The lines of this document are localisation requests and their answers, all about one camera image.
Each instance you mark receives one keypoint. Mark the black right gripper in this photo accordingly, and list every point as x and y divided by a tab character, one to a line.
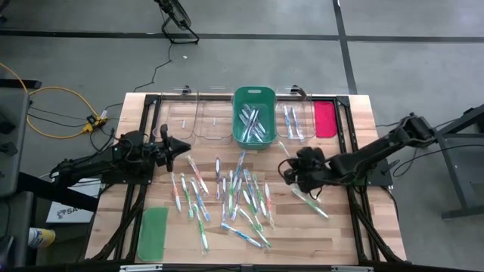
310	174

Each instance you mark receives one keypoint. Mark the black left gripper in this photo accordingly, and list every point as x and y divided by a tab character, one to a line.
166	151

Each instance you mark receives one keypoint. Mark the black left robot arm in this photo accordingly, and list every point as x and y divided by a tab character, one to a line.
94	164

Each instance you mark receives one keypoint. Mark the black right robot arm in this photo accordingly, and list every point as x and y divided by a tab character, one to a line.
378	147

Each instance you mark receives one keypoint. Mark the clear plastic bin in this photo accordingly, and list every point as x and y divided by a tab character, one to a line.
170	113
308	130
221	113

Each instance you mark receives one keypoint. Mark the green plastic bin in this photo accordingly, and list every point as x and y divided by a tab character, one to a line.
238	140

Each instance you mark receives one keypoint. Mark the yellow power strip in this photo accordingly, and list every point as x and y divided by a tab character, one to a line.
92	122

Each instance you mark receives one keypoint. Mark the green lid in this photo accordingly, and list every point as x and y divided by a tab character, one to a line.
153	234

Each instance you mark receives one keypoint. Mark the white paper sign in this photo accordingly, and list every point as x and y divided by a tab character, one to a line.
72	213

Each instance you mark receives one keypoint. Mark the black diagonal bar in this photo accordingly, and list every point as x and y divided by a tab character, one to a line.
56	192

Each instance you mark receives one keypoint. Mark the black floor fan stand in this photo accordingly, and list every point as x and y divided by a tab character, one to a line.
175	13

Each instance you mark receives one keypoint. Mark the black metal desk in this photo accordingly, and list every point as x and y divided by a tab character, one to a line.
453	162

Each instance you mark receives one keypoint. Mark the yellow and blue canister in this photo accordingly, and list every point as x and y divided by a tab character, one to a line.
43	237

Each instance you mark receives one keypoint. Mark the grey equipment case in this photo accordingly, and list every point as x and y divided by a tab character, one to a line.
15	124

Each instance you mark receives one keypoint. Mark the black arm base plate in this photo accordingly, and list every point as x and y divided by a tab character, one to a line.
382	177
143	177

